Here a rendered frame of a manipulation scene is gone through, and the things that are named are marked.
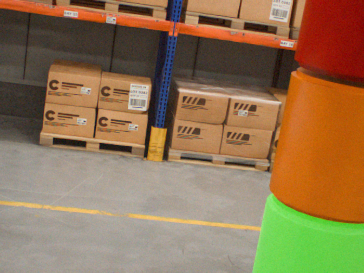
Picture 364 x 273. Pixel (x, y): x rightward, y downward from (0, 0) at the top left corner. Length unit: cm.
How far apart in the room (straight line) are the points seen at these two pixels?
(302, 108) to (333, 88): 2
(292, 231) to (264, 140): 792
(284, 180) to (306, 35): 6
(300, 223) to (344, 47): 7
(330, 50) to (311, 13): 2
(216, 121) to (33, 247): 329
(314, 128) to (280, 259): 6
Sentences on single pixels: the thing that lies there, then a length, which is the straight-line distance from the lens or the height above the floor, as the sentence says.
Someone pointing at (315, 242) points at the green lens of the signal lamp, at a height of 221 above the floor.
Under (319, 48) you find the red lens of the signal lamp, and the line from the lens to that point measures 27.
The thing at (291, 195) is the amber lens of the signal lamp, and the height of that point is 222.
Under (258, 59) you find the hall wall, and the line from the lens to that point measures 938.
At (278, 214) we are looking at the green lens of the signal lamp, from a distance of 28.
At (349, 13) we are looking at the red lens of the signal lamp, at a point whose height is 230.
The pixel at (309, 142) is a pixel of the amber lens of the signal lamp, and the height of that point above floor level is 224.
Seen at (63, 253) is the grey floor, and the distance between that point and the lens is 543.
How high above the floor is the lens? 231
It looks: 14 degrees down
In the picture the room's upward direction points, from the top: 9 degrees clockwise
